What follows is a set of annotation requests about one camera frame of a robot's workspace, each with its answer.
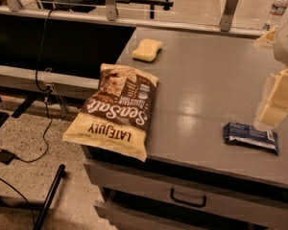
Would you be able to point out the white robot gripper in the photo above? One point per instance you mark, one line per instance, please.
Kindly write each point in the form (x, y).
(287, 39)

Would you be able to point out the blue rxbar blueberry wrapper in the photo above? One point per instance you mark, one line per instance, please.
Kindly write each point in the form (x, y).
(244, 135)

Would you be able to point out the yellow sponge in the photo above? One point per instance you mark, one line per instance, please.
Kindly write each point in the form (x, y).
(147, 49)

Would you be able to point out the clear plastic water bottle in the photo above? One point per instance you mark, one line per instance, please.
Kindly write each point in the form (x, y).
(276, 11)

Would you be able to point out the grey metal railing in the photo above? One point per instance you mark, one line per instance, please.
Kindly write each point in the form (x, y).
(215, 17)

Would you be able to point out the Late July sea salt chips bag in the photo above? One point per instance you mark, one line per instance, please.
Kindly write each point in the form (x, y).
(117, 117)

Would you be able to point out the black chair leg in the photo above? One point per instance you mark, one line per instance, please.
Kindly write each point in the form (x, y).
(50, 196)

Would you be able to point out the black power adapter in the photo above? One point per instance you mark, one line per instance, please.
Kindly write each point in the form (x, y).
(6, 157)

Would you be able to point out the grey drawer with black handle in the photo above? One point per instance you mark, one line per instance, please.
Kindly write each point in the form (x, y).
(156, 195)

